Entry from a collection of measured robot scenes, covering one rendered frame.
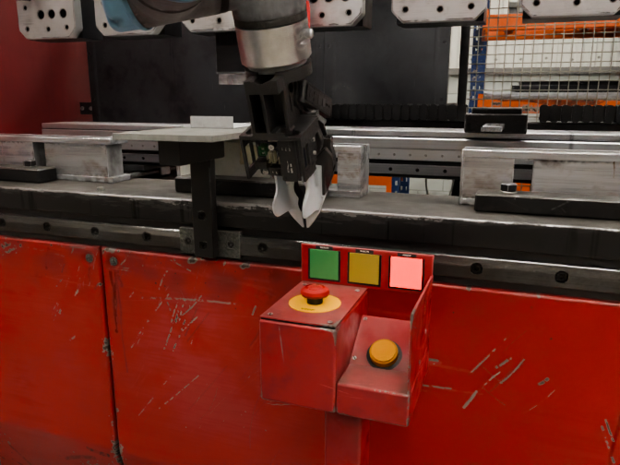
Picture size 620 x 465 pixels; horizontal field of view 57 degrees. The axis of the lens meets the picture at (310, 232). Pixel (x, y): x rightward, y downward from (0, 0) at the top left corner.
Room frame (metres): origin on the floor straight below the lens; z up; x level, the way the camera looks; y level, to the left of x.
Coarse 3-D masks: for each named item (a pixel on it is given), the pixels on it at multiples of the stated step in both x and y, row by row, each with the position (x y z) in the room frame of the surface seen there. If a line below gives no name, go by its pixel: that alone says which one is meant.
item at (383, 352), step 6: (378, 342) 0.71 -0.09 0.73; (384, 342) 0.71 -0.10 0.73; (390, 342) 0.71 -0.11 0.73; (372, 348) 0.71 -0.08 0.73; (378, 348) 0.71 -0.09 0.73; (384, 348) 0.70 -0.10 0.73; (390, 348) 0.70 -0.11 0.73; (396, 348) 0.70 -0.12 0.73; (372, 354) 0.70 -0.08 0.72; (378, 354) 0.70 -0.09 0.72; (384, 354) 0.70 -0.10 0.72; (390, 354) 0.69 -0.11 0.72; (396, 354) 0.70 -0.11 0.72; (372, 360) 0.70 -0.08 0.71; (378, 360) 0.69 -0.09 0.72; (384, 360) 0.69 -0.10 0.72; (390, 360) 0.69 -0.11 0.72; (396, 360) 0.70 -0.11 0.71; (384, 366) 0.69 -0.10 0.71
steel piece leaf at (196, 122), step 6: (192, 120) 1.05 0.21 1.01; (198, 120) 1.05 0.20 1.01; (204, 120) 1.05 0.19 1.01; (210, 120) 1.04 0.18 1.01; (216, 120) 1.04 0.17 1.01; (222, 120) 1.03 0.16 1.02; (228, 120) 1.03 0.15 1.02; (192, 126) 1.05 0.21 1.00; (198, 126) 1.05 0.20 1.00; (204, 126) 1.05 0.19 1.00; (210, 126) 1.04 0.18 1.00; (216, 126) 1.04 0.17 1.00; (222, 126) 1.03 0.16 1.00; (228, 126) 1.03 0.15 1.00; (234, 126) 1.07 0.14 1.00; (240, 126) 1.07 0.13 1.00; (246, 126) 1.09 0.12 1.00
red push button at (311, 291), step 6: (306, 288) 0.73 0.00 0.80; (312, 288) 0.73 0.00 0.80; (318, 288) 0.73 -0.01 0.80; (324, 288) 0.73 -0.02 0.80; (306, 294) 0.72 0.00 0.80; (312, 294) 0.72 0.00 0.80; (318, 294) 0.72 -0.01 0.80; (324, 294) 0.72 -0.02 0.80; (312, 300) 0.73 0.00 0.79; (318, 300) 0.73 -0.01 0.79
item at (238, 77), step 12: (216, 36) 1.15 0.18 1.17; (228, 36) 1.14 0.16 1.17; (216, 48) 1.15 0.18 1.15; (228, 48) 1.14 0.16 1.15; (216, 60) 1.15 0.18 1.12; (228, 60) 1.14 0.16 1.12; (240, 60) 1.13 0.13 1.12; (228, 72) 1.14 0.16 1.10; (240, 72) 1.13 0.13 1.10; (228, 84) 1.15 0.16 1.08
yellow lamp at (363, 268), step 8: (352, 256) 0.80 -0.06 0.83; (360, 256) 0.80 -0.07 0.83; (368, 256) 0.80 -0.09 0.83; (376, 256) 0.79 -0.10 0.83; (352, 264) 0.80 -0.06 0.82; (360, 264) 0.80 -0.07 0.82; (368, 264) 0.80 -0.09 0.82; (376, 264) 0.79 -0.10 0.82; (352, 272) 0.80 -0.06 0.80; (360, 272) 0.80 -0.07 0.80; (368, 272) 0.80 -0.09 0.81; (376, 272) 0.79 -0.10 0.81; (352, 280) 0.80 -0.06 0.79; (360, 280) 0.80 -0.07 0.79; (368, 280) 0.80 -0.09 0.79; (376, 280) 0.79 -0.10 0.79
